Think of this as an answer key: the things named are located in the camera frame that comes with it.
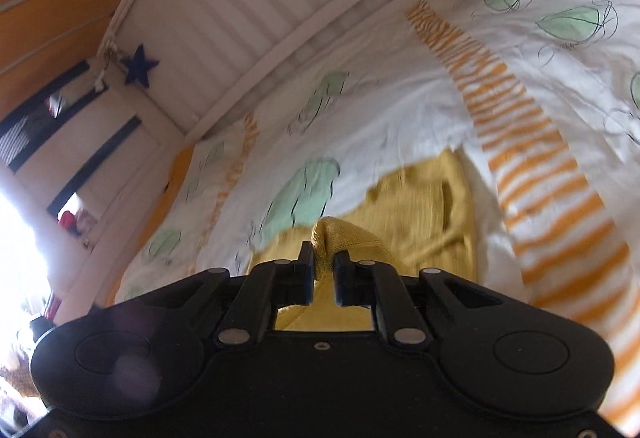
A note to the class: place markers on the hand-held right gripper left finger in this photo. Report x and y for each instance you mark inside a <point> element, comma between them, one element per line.
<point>305,274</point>

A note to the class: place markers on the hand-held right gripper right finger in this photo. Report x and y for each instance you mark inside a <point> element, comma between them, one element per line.
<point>342,282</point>

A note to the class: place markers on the yellow knit sweater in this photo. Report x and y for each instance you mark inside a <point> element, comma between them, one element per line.
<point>425,198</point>

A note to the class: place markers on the leaf print duvet cover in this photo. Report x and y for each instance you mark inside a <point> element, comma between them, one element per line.
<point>390,107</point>

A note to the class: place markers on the floral cloth on shelf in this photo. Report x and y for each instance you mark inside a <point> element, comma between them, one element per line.
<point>86,227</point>

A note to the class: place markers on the red object on shelf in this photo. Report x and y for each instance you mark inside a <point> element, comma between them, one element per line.
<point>66,221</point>

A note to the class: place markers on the white shelf with dark trim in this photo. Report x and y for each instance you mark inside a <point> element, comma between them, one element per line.
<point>85,137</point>

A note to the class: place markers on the dark blue star decoration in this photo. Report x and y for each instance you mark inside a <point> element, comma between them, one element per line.
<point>139,66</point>

